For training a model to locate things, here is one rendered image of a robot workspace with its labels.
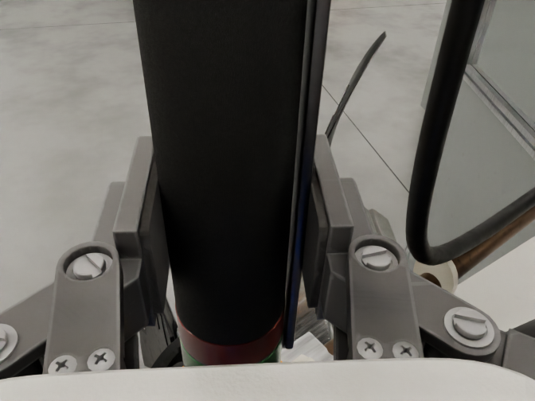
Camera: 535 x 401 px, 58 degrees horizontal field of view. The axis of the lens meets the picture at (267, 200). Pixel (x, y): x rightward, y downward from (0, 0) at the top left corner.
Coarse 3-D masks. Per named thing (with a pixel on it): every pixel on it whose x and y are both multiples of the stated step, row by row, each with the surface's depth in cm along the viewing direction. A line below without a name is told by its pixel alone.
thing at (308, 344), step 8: (304, 336) 23; (312, 336) 23; (296, 344) 23; (304, 344) 23; (312, 344) 23; (320, 344) 23; (288, 352) 22; (296, 352) 22; (304, 352) 22; (312, 352) 22; (320, 352) 22; (328, 352) 22; (288, 360) 22; (320, 360) 22
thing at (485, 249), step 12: (528, 216) 31; (504, 228) 30; (516, 228) 30; (492, 240) 29; (504, 240) 29; (468, 252) 28; (480, 252) 28; (492, 252) 29; (456, 264) 27; (468, 264) 27; (432, 276) 26
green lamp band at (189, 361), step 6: (282, 336) 15; (180, 342) 15; (276, 348) 15; (186, 354) 15; (276, 354) 15; (186, 360) 15; (192, 360) 15; (264, 360) 15; (270, 360) 15; (276, 360) 16; (186, 366) 15; (192, 366) 15
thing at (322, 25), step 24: (312, 0) 9; (312, 24) 9; (312, 48) 9; (312, 72) 10; (312, 96) 10; (312, 120) 10; (312, 144) 11; (312, 168) 11; (288, 264) 14; (288, 288) 14; (288, 312) 14; (288, 336) 15
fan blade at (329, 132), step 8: (384, 32) 41; (376, 40) 42; (376, 48) 40; (368, 56) 41; (360, 64) 44; (368, 64) 40; (360, 72) 40; (352, 80) 43; (352, 88) 40; (344, 96) 42; (344, 104) 40; (336, 112) 44; (336, 120) 40; (328, 128) 43; (328, 136) 40
